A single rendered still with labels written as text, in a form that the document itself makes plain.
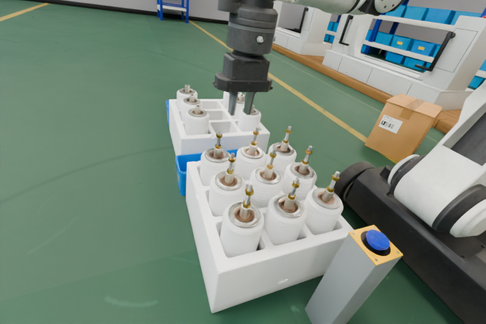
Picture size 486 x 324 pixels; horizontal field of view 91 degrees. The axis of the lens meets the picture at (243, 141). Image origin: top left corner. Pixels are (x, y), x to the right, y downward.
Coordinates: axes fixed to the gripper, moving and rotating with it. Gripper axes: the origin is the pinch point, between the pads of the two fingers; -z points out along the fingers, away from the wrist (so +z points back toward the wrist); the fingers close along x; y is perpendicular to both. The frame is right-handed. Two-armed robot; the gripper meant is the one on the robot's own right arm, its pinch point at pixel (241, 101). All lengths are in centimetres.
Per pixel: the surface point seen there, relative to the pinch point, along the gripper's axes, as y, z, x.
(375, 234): 28.4, -15.0, -19.0
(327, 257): 19.6, -38.0, -23.9
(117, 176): -38, -48, 31
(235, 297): 19.5, -43.3, 2.3
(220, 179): -0.6, -22.7, 2.1
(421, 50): -269, -17, -465
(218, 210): 3.6, -29.6, 3.3
